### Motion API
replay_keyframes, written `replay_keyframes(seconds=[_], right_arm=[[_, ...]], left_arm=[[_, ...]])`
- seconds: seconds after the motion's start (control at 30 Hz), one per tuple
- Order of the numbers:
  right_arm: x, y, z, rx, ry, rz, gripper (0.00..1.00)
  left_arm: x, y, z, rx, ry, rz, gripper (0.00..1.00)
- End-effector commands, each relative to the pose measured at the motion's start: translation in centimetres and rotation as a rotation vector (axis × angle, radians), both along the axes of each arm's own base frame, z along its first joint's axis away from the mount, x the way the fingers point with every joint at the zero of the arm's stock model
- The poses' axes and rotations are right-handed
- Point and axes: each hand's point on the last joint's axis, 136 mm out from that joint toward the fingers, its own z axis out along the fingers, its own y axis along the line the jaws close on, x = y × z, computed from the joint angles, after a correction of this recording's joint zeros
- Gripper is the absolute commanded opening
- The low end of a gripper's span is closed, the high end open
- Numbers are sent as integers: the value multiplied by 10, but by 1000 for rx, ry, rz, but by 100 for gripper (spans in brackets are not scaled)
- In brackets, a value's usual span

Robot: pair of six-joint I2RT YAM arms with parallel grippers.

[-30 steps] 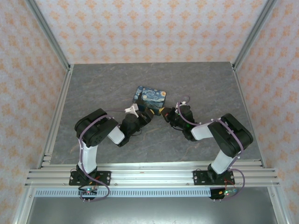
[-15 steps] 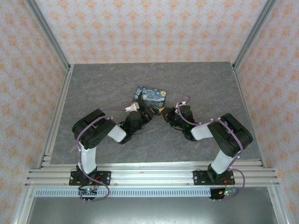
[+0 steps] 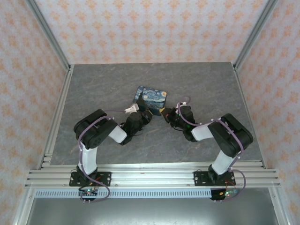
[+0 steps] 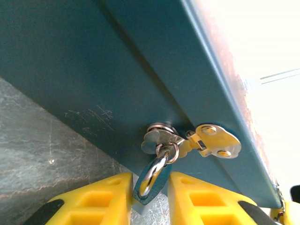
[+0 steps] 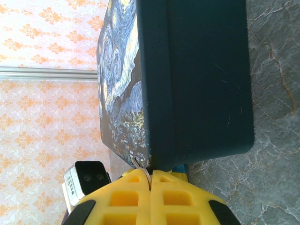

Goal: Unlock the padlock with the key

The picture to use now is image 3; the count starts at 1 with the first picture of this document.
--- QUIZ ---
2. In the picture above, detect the starry night print box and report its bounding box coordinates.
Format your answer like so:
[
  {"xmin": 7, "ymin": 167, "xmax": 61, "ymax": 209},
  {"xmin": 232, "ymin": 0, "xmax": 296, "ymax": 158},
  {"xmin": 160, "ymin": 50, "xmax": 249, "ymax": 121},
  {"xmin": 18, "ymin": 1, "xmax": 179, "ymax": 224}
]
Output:
[{"xmin": 132, "ymin": 85, "xmax": 169, "ymax": 116}]

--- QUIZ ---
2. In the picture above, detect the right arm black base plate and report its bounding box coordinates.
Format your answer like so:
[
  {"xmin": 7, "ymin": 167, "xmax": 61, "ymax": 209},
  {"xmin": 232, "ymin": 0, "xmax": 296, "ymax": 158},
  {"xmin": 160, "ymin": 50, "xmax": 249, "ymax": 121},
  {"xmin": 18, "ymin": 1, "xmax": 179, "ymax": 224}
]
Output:
[{"xmin": 194, "ymin": 171, "xmax": 236, "ymax": 187}]

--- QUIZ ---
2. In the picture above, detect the wide aluminium mounting rail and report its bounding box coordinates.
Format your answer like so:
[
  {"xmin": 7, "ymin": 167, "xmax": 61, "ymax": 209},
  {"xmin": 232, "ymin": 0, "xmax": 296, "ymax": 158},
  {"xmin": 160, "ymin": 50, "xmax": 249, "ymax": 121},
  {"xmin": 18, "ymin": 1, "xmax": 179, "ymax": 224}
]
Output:
[{"xmin": 24, "ymin": 160, "xmax": 282, "ymax": 189}]

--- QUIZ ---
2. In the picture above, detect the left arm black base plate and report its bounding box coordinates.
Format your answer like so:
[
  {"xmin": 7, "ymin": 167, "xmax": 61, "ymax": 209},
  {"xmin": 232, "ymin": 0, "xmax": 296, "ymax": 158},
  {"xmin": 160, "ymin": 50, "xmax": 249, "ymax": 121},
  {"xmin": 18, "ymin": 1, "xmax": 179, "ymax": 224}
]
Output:
[{"xmin": 69, "ymin": 172, "xmax": 112, "ymax": 187}]

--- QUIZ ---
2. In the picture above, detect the right aluminium side rail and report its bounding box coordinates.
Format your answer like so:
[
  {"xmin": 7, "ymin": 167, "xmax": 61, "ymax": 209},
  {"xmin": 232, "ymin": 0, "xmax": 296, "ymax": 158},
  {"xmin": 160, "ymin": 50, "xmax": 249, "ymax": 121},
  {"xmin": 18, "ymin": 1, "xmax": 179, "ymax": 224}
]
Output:
[{"xmin": 234, "ymin": 65, "xmax": 267, "ymax": 168}]

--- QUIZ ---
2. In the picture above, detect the aluminium side rail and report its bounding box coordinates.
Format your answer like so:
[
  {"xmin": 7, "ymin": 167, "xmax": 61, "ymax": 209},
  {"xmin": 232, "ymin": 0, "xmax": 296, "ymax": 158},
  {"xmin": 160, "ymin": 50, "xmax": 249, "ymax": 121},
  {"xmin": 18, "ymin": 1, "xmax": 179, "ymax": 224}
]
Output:
[
  {"xmin": 37, "ymin": 67, "xmax": 75, "ymax": 170},
  {"xmin": 234, "ymin": 65, "xmax": 267, "ymax": 168}
]

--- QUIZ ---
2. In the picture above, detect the slotted grey cable duct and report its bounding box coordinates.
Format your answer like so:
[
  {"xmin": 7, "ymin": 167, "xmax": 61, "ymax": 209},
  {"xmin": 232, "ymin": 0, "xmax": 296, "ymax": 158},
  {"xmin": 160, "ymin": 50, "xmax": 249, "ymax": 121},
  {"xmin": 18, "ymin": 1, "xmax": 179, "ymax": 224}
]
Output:
[{"xmin": 34, "ymin": 189, "xmax": 238, "ymax": 199}]

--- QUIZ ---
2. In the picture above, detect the left aluminium side rail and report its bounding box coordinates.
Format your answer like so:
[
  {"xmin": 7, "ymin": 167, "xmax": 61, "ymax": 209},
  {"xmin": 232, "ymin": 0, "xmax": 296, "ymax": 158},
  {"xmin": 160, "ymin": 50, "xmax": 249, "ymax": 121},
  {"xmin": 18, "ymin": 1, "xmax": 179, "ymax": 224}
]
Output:
[{"xmin": 37, "ymin": 67, "xmax": 75, "ymax": 170}]

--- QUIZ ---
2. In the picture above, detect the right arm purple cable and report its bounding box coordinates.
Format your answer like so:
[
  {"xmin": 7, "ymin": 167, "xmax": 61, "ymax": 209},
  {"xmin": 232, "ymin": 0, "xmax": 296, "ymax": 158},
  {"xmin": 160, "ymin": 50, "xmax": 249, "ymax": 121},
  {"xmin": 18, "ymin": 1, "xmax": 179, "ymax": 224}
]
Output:
[{"xmin": 177, "ymin": 96, "xmax": 247, "ymax": 203}]

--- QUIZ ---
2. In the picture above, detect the right aluminium frame post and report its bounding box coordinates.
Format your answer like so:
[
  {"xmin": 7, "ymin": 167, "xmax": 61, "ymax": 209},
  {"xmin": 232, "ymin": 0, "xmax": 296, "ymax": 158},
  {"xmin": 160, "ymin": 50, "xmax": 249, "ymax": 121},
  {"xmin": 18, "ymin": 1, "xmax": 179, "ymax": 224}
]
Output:
[{"xmin": 233, "ymin": 0, "xmax": 280, "ymax": 71}]

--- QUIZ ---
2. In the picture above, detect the aluminium frame post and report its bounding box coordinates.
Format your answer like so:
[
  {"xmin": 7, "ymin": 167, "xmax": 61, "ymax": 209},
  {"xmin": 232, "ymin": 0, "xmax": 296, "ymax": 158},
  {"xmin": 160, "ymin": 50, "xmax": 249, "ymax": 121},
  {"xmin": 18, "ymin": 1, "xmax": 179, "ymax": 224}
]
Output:
[
  {"xmin": 24, "ymin": 0, "xmax": 75, "ymax": 72},
  {"xmin": 233, "ymin": 0, "xmax": 280, "ymax": 71}
]

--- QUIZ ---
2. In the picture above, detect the left aluminium frame post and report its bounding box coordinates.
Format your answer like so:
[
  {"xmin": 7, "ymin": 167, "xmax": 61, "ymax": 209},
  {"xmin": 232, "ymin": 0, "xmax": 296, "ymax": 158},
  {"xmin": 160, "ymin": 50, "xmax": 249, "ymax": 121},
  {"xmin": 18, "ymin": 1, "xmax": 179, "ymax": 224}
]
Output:
[{"xmin": 24, "ymin": 0, "xmax": 75, "ymax": 72}]

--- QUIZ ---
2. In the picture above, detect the right lower aluminium frame bar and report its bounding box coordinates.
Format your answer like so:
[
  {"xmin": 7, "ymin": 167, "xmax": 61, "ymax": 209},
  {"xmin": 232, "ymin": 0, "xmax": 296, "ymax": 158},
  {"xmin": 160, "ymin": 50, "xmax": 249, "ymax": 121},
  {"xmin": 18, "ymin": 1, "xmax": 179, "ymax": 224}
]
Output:
[{"xmin": 267, "ymin": 187, "xmax": 292, "ymax": 225}]

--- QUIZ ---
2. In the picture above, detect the aluminium frame bar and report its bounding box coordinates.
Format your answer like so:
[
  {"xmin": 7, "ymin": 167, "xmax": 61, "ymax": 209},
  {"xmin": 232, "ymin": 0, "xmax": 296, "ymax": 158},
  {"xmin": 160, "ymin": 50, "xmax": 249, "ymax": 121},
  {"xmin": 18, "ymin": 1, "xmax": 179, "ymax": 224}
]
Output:
[
  {"xmin": 267, "ymin": 187, "xmax": 292, "ymax": 225},
  {"xmin": 12, "ymin": 187, "xmax": 36, "ymax": 225}
]

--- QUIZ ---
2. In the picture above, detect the left lower aluminium frame bar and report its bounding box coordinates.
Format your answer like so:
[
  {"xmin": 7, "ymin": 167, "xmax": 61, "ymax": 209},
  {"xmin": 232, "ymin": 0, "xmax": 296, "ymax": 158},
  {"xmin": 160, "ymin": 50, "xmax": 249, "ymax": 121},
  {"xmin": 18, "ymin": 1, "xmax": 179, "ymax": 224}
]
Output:
[{"xmin": 12, "ymin": 187, "xmax": 36, "ymax": 225}]

